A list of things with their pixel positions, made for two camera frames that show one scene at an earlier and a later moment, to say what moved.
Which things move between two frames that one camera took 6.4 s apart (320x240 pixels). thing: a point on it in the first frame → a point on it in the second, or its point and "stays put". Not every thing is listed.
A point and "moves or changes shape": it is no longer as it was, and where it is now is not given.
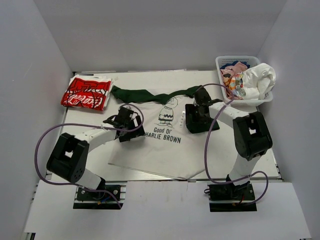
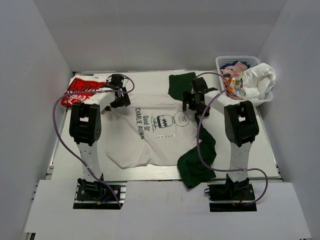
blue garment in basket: [235, 62] stays put
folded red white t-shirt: [88, 92] stays put
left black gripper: [132, 130] → [122, 100]
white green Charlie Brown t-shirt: [166, 148] moves or changes shape
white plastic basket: [221, 61] stays put
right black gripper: [200, 123] → [190, 103]
